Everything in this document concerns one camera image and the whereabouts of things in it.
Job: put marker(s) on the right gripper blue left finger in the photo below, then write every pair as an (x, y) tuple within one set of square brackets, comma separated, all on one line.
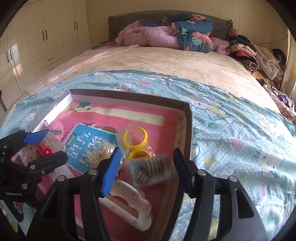
[(110, 171)]

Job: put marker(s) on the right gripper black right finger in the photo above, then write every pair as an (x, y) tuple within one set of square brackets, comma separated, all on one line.
[(188, 174)]

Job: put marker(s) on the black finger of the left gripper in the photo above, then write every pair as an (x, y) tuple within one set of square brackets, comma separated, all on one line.
[(49, 163)]

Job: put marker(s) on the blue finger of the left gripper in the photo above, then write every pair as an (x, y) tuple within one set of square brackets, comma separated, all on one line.
[(37, 137)]

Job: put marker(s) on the red ball earring card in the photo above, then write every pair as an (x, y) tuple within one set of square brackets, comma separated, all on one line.
[(45, 148)]

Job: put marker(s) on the pearl flower hair clip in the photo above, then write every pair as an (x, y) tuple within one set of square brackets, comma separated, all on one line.
[(101, 153)]

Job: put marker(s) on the yellow rings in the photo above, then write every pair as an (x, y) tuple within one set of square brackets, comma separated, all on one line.
[(135, 143)]

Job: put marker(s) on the cream cloud hair claw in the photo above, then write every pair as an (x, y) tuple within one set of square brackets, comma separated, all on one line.
[(129, 204)]

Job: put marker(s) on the polka dot fabric bow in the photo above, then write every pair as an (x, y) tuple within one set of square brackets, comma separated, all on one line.
[(45, 126)]

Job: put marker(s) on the person's left hand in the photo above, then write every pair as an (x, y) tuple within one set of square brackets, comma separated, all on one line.
[(12, 208)]

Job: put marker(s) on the pink and blue book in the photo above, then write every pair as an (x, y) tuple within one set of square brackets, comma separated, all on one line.
[(146, 136)]

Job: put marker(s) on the dark cardboard tray box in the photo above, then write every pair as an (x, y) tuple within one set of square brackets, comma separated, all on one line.
[(74, 202)]

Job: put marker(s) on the hello kitty teal blanket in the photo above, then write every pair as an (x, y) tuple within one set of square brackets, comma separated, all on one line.
[(231, 135)]

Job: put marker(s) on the cream wardrobe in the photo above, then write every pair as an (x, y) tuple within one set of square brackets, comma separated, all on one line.
[(40, 37)]

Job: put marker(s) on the beige bed sheet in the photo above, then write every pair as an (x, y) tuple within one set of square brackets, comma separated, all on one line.
[(210, 68)]

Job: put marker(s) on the pile of clothes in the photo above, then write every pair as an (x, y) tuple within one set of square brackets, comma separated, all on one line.
[(265, 67)]

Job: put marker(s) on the beige curtain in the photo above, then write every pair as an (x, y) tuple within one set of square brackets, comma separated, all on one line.
[(288, 84)]

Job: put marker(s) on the pink quilt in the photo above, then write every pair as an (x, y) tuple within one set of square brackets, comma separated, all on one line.
[(137, 34)]

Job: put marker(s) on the dark floral quilt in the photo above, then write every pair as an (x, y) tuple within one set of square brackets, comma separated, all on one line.
[(192, 31)]

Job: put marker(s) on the dark green headboard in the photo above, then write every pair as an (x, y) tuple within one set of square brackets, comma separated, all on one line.
[(117, 23)]

